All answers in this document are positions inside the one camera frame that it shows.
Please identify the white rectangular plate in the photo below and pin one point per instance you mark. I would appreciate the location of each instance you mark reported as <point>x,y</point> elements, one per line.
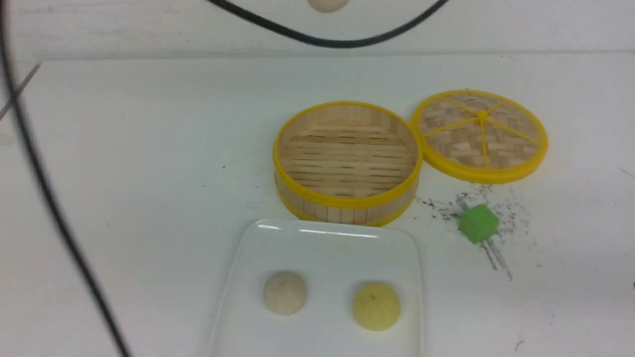
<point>334,260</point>

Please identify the yellow steamed bun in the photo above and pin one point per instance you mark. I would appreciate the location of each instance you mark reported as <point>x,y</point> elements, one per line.
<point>376,306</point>

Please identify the yellow rimmed bamboo steamer basket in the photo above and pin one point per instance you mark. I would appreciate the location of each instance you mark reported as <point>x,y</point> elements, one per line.
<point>347,162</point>

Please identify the green cube block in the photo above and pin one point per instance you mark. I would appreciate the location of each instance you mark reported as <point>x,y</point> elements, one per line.
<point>478,223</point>

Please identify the white steamed bun front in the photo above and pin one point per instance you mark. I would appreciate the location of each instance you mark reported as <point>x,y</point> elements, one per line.
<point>327,6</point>

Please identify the yellow rimmed bamboo steamer lid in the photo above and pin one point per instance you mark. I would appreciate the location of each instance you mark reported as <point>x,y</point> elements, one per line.
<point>480,137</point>

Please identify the white steamed bun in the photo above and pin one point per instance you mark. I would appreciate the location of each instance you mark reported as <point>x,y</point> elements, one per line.
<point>285,293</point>
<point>327,6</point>

